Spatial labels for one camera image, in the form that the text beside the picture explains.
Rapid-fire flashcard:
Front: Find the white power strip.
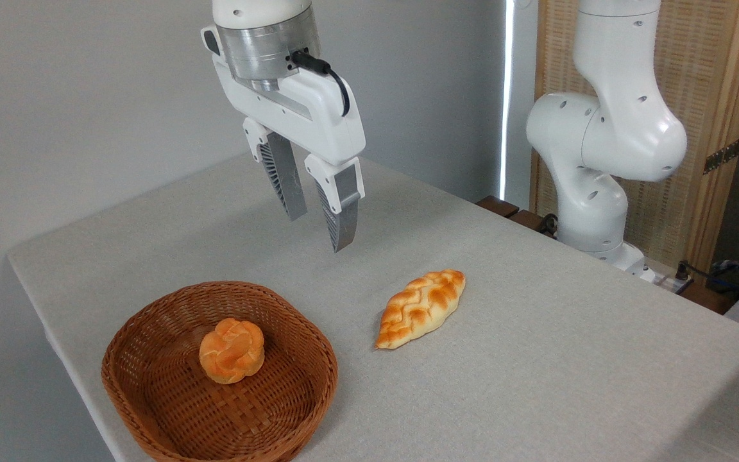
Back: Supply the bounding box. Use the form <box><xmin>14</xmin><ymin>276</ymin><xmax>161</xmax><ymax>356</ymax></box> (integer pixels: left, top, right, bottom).
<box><xmin>653</xmin><ymin>272</ymin><xmax>692</xmax><ymax>295</ymax></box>

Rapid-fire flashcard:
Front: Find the long braided bread loaf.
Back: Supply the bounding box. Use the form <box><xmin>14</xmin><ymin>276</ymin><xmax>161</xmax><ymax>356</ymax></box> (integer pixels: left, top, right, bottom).
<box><xmin>375</xmin><ymin>269</ymin><xmax>466</xmax><ymax>350</ymax></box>

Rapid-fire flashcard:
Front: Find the black power cable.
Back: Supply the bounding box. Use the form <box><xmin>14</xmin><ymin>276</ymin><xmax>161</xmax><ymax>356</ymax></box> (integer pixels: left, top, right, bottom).
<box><xmin>676</xmin><ymin>259</ymin><xmax>739</xmax><ymax>297</ymax></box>

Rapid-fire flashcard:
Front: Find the brown wicker basket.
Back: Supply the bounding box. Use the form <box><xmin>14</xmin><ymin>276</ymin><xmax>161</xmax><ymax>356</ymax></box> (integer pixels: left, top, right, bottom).
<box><xmin>101</xmin><ymin>281</ymin><xmax>339</xmax><ymax>462</ymax></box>

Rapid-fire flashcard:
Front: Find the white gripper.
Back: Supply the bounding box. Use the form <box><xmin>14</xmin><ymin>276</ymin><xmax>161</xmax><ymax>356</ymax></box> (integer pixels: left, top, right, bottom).
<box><xmin>201</xmin><ymin>26</ymin><xmax>368</xmax><ymax>253</ymax></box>

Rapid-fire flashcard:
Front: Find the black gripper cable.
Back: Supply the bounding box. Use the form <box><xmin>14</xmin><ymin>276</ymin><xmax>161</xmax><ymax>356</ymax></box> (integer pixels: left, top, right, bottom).
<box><xmin>289</xmin><ymin>50</ymin><xmax>351</xmax><ymax>117</ymax></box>

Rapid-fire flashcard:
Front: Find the dark metal screen hinge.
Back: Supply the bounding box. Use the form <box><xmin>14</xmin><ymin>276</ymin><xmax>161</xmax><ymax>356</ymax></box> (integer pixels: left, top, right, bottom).
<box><xmin>703</xmin><ymin>138</ymin><xmax>739</xmax><ymax>175</ymax></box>

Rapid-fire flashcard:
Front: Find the round knotted bread roll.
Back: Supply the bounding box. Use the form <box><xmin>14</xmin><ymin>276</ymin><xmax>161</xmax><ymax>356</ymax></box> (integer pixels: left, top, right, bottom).
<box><xmin>199</xmin><ymin>318</ymin><xmax>266</xmax><ymax>385</ymax></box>

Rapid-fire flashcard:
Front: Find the dark brown wooden block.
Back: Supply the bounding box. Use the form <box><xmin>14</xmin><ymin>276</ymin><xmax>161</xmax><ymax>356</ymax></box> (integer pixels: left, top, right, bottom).
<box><xmin>509</xmin><ymin>210</ymin><xmax>557</xmax><ymax>239</ymax></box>
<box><xmin>476</xmin><ymin>196</ymin><xmax>520</xmax><ymax>219</ymax></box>
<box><xmin>676</xmin><ymin>282</ymin><xmax>737</xmax><ymax>316</ymax></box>

